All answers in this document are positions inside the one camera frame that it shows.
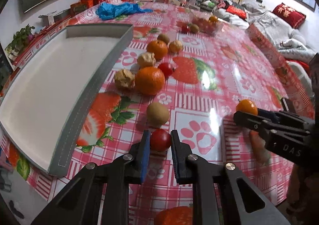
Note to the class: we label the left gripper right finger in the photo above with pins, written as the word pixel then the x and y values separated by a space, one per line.
pixel 188 166

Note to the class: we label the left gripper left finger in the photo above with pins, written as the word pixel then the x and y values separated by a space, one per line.
pixel 131 168

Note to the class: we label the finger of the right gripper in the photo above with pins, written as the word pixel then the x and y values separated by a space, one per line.
pixel 251 121
pixel 287 105

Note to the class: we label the small yellow orange tomato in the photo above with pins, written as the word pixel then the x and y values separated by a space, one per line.
pixel 247 106

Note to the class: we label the small red cherry tomato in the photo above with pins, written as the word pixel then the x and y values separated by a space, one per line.
pixel 160 140

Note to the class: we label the brown kiwi fruit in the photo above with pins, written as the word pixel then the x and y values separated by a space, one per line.
pixel 163 37
pixel 157 114

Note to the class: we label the large orange mandarin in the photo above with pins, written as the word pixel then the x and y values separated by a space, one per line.
pixel 149 81

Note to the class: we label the tan dried walnut fruit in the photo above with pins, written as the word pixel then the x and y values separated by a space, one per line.
pixel 124 79

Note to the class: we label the tan wrinkled walnut fruit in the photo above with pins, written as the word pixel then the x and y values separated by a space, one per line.
pixel 146 59

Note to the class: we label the grey sofa blanket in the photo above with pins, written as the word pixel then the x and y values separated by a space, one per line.
pixel 289 42

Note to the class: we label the pink strawberry tablecloth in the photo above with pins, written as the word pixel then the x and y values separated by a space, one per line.
pixel 213 73

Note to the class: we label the red embroidered cushion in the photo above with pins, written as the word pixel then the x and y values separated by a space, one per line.
pixel 293 17

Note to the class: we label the clear glass fruit bowl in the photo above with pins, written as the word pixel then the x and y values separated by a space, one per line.
pixel 209 28

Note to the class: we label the orange in bowl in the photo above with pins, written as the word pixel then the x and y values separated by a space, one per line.
pixel 213 19

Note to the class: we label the brown kiwi near bowl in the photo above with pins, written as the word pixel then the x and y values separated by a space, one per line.
pixel 194 28

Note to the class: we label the red cherry tomato near bowl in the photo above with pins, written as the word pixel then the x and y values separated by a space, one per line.
pixel 185 29

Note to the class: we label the grey white tray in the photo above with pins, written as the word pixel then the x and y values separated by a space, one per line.
pixel 45 106

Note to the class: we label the blue plastic bag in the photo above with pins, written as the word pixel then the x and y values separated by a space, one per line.
pixel 108 11

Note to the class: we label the green potted plant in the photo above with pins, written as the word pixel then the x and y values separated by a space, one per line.
pixel 21 39

